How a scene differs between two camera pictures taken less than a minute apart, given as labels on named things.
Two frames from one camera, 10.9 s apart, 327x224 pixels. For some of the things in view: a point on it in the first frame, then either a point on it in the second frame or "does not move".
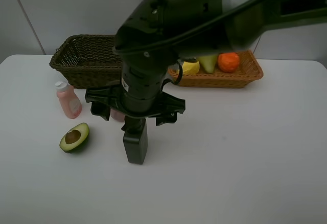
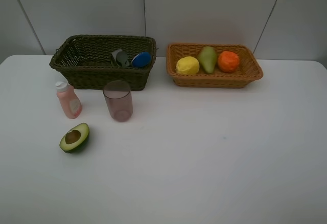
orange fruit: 228,62 does not move
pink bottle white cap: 69,99 does not move
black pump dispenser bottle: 135,139 -> 119,59
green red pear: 209,63 does not move
